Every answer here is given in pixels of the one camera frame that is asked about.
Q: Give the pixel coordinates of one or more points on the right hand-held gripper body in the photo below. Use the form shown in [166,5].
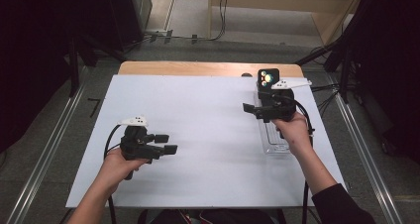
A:
[280,106]

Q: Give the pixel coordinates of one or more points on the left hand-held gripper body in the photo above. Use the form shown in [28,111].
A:
[137,144]

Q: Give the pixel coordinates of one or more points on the clear plastic tray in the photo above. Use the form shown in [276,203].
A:
[272,138]

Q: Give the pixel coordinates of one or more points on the black phone case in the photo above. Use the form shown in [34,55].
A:
[275,72]

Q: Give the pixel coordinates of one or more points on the person's right hand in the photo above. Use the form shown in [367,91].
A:
[295,133]

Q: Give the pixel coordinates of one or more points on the person's left hand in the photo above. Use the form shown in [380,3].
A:
[117,168]

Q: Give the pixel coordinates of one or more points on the white board sheet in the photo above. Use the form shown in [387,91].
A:
[198,134]

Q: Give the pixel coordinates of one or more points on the dark round table grommet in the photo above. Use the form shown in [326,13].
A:
[246,74]

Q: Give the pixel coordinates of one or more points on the wooden table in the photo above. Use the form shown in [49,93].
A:
[198,68]

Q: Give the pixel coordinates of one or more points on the black metal stand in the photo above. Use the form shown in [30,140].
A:
[333,57]
[74,68]

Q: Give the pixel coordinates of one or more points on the floor power strip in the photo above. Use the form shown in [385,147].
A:
[160,35]

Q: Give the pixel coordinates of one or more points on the black curtain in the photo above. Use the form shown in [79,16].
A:
[29,58]
[389,68]

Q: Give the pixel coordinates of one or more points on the dark cabinet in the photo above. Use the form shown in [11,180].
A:
[127,16]

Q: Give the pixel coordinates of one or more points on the metal floor rail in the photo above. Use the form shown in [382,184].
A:
[366,158]
[46,154]

